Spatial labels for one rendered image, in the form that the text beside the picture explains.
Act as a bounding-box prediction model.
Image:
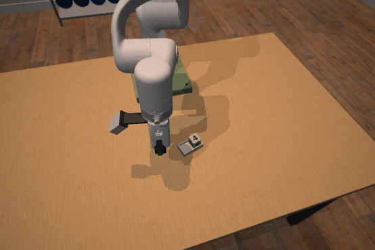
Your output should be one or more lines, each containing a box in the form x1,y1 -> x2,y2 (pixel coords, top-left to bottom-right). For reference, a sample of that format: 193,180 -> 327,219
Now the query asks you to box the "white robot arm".
109,0 -> 190,135

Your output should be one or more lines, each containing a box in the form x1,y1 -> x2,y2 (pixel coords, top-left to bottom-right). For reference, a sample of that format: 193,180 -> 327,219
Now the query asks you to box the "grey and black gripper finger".
154,140 -> 167,156

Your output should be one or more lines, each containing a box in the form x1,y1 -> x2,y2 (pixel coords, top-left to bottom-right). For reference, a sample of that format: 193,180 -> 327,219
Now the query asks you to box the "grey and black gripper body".
144,115 -> 171,148

